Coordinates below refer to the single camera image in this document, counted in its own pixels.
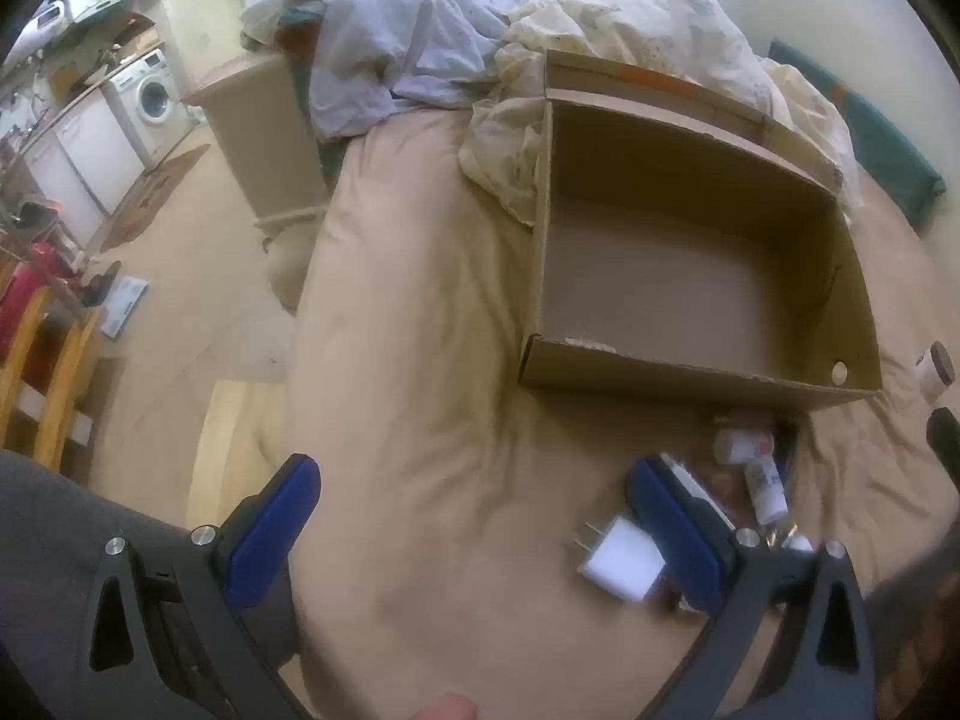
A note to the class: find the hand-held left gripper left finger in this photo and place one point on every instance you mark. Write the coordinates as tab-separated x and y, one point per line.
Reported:
274	532

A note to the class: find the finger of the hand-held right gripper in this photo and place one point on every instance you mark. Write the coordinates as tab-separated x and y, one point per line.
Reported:
945	435

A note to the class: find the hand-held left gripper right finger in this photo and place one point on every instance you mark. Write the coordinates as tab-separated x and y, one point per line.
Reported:
679	540

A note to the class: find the white remote device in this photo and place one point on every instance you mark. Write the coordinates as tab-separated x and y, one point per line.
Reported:
694	491

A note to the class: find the white bottle blue label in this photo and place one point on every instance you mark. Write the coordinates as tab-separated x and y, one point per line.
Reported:
763	487

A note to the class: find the white tube red label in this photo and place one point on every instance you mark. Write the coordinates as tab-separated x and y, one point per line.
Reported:
739	446

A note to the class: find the cardboard box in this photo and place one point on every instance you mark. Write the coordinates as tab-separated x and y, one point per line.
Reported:
675	277

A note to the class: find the person's left hand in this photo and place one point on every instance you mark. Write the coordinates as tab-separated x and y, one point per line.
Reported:
444	708

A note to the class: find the white jar brown lid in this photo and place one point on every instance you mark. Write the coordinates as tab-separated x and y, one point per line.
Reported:
937	375

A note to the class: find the beige bed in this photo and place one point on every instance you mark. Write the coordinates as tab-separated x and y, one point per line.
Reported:
420	390

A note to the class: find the yellow wooden chair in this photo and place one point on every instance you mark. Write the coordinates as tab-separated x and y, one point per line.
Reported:
64	390

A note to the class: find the white bathroom scale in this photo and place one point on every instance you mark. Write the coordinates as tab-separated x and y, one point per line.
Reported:
124	307

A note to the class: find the teal headboard cushion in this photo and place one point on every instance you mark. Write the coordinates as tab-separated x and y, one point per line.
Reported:
877	135

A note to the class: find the red bag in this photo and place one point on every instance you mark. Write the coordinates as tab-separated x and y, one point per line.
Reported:
22	292

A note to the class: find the brown floor rug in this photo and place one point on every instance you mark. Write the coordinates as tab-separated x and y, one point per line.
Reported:
154	191

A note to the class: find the beige nightstand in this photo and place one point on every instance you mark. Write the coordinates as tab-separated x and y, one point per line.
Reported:
262	142

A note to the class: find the white kitchen cabinets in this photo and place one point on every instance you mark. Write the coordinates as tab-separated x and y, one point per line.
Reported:
82	157

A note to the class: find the white washing machine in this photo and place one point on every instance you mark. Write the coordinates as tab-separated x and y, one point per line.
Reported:
154	101

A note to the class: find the cream bear print blanket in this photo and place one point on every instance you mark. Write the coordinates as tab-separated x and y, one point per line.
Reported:
675	22

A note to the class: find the pale blue duvet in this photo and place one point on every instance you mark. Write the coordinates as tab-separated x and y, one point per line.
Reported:
390	30

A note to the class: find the white toaster oven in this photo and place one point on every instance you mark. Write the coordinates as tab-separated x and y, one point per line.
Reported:
46	16

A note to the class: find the light wooden bed frame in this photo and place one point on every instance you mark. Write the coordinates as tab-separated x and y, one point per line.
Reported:
225	450

